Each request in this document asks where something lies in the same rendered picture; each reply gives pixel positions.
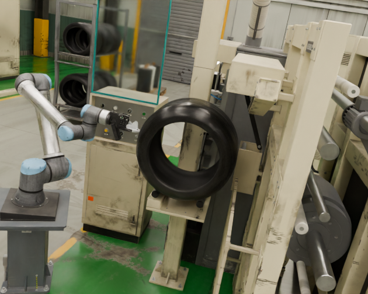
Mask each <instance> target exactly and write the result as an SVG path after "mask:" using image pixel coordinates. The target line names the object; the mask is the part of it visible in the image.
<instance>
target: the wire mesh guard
mask: <svg viewBox="0 0 368 294"><path fill-rule="evenodd" d="M237 185H238V178H235V184H234V190H233V191H232V196H231V201H230V206H229V209H228V214H227V219H226V223H225V228H224V233H223V238H222V241H221V246H220V251H219V254H220V256H219V258H218V260H217V266H216V273H215V277H214V283H213V290H212V294H218V293H219V290H220V285H221V280H222V277H223V272H224V267H225V262H226V259H227V254H228V249H229V246H230V239H231V230H232V222H233V216H234V208H235V199H236V194H237Z"/></svg>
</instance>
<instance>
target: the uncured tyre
mask: <svg viewBox="0 0 368 294"><path fill-rule="evenodd" d="M180 122H182V123H191V124H194V125H196V126H199V127H200V128H202V129H204V130H205V131H206V132H207V133H208V134H209V135H210V136H211V137H212V138H213V140H214V141H215V143H216V145H217V148H218V152H219V157H220V158H219V160H218V161H217V162H216V163H215V164H214V165H213V166H212V167H209V168H208V169H206V170H202V171H187V170H183V169H180V168H178V167H177V166H175V165H174V164H173V163H172V162H171V161H170V160H169V159H168V158H167V157H166V155H165V153H164V151H163V148H162V143H161V135H162V130H163V129H164V126H166V125H168V124H172V123H180ZM237 156H238V137H237V132H236V130H235V127H234V125H233V123H232V122H231V120H230V119H229V117H228V116H227V115H226V113H225V112H223V111H222V110H221V109H220V108H218V107H217V106H215V105H214V104H212V103H210V102H208V101H205V100H202V99H197V98H181V99H176V100H173V101H170V102H168V103H167V104H164V105H163V106H162V107H160V108H159V109H158V110H157V111H155V112H154V113H153V114H152V115H150V116H149V117H148V118H147V120H146V121H145V123H144V124H143V126H142V127H141V129H140V132H139V134H138V138H137V144H136V157H137V161H138V165H139V168H140V170H141V172H142V174H143V176H144V178H145V179H146V180H147V181H148V183H149V184H150V185H151V186H152V187H153V188H155V189H156V190H157V191H158V192H160V193H161V194H163V195H165V196H167V197H169V198H173V199H175V200H180V201H197V200H202V199H205V198H207V197H210V196H212V195H213V194H215V193H216V192H218V191H219V190H221V189H222V188H223V187H224V186H225V185H226V184H227V183H228V181H229V179H230V178H231V176H232V174H233V172H234V170H235V166H236V162H237Z"/></svg>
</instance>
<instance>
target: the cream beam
mask: <svg viewBox="0 0 368 294"><path fill-rule="evenodd" d="M284 74H285V69H284V68H283V66H282V65H281V63H280V62H279V60H278V59H272V58H265V57H259V56H254V55H248V54H241V53H238V54H237V55H236V57H235V58H234V59H233V60H232V62H231V66H230V71H229V74H228V80H227V86H226V92H231V93H238V94H241V95H247V96H251V97H253V96H254V91H255V90H256V85H257V81H258V80H259V78H267V79H273V80H277V81H281V84H280V89H279V93H280V91H281V87H282V83H283V78H284Z"/></svg>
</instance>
